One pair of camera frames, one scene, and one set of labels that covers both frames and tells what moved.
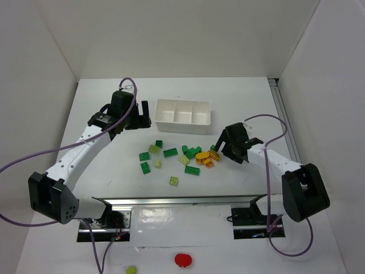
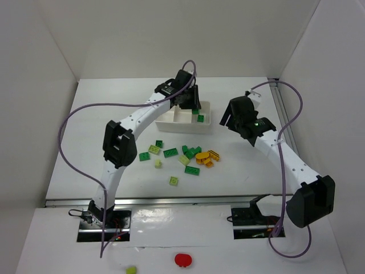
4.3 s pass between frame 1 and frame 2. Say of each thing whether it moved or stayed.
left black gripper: moved
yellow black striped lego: stayed
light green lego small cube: stayed
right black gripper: moved
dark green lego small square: stayed
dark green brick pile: moved
